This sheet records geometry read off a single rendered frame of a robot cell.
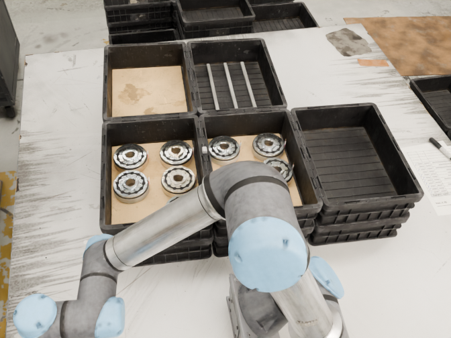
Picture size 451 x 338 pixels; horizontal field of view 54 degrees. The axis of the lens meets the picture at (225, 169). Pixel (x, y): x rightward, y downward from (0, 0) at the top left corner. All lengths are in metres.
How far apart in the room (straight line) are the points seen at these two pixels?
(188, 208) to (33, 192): 0.86
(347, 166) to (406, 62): 2.13
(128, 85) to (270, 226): 1.14
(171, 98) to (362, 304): 0.93
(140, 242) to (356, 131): 0.97
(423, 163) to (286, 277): 1.16
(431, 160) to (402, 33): 2.15
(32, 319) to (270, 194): 0.49
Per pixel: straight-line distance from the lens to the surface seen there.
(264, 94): 1.68
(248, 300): 1.15
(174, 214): 0.85
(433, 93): 2.89
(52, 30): 3.63
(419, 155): 1.82
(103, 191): 1.25
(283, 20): 2.98
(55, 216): 1.53
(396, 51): 3.64
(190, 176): 1.35
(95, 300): 0.92
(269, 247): 0.66
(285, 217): 0.69
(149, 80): 1.73
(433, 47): 3.81
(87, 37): 3.50
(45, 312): 0.91
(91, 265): 0.97
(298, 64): 2.08
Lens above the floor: 1.91
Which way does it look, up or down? 50 degrees down
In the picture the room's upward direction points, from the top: 5 degrees clockwise
